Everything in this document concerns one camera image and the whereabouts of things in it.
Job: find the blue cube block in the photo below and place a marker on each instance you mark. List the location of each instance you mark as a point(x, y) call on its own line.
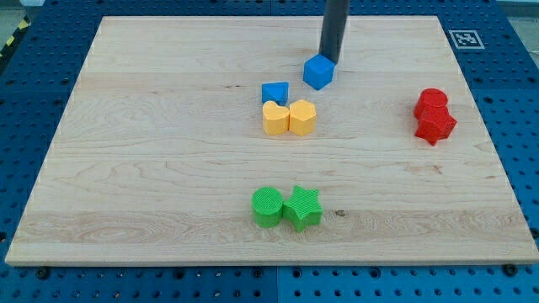
point(318, 72)

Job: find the yellow hexagon block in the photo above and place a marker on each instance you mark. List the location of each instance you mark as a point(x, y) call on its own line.
point(303, 117)

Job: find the blue triangle block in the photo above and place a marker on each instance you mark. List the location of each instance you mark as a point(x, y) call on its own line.
point(275, 91)

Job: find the yellow heart block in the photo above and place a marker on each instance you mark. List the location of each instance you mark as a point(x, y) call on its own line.
point(276, 118)

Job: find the green cylinder block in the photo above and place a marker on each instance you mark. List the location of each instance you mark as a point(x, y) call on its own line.
point(267, 204)

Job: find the green star block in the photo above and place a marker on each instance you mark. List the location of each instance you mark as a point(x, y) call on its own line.
point(303, 209)

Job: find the wooden board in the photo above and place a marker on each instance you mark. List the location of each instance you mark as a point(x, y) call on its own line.
point(161, 146)

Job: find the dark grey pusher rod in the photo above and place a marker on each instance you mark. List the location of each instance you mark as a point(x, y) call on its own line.
point(335, 16)

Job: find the red cylinder block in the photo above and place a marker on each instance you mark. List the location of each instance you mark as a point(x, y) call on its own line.
point(430, 97)

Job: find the red star block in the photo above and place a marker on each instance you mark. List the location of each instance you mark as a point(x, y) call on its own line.
point(434, 124)

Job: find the white fiducial marker tag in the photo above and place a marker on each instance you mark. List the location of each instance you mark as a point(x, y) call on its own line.
point(466, 39)

